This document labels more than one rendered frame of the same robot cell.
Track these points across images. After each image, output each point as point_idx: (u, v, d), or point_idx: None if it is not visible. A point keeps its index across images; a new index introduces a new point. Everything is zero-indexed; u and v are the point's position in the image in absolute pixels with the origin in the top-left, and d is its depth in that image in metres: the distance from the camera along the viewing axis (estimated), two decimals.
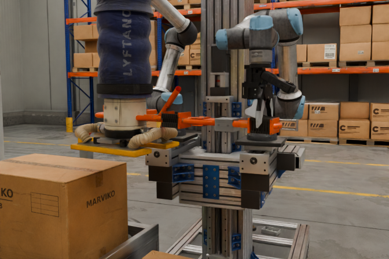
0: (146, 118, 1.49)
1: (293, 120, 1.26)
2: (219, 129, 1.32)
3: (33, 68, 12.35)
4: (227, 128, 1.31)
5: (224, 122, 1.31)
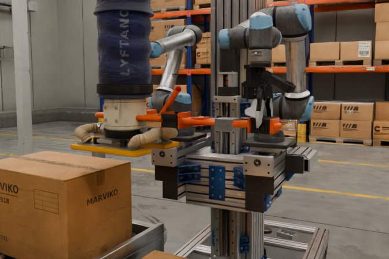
0: (146, 118, 1.49)
1: (292, 121, 1.25)
2: (219, 129, 1.32)
3: (69, 67, 12.75)
4: (227, 128, 1.31)
5: (224, 122, 1.31)
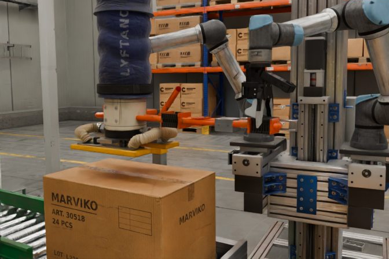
0: (146, 118, 1.49)
1: (292, 121, 1.25)
2: (219, 129, 1.32)
3: (78, 65, 12.53)
4: (227, 128, 1.31)
5: (224, 122, 1.31)
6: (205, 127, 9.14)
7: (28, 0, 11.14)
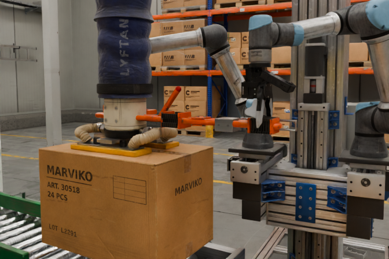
0: (146, 118, 1.49)
1: (292, 121, 1.25)
2: (219, 129, 1.32)
3: (83, 67, 12.58)
4: (227, 128, 1.31)
5: (224, 122, 1.31)
6: (209, 130, 9.13)
7: (34, 3, 11.21)
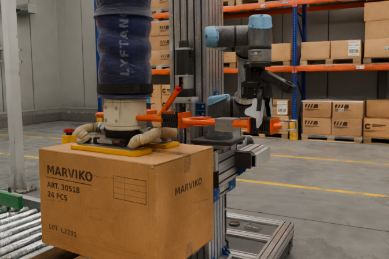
0: (146, 118, 1.49)
1: (292, 121, 1.25)
2: (219, 129, 1.32)
3: (68, 67, 12.97)
4: (227, 128, 1.31)
5: (224, 122, 1.31)
6: None
7: (18, 6, 11.60)
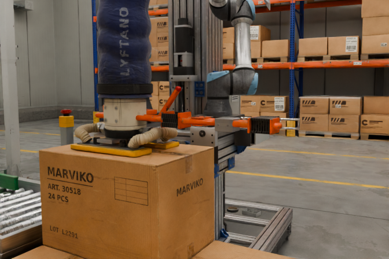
0: (146, 118, 1.49)
1: (294, 119, 1.29)
2: (219, 129, 1.32)
3: (65, 65, 12.92)
4: (227, 128, 1.31)
5: (224, 122, 1.31)
6: None
7: (15, 2, 11.55)
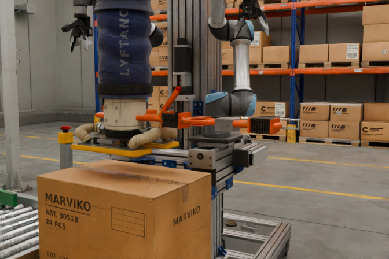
0: (146, 118, 1.49)
1: (294, 119, 1.29)
2: (219, 129, 1.32)
3: (66, 68, 12.94)
4: (227, 128, 1.31)
5: (224, 122, 1.31)
6: None
7: (17, 6, 11.58)
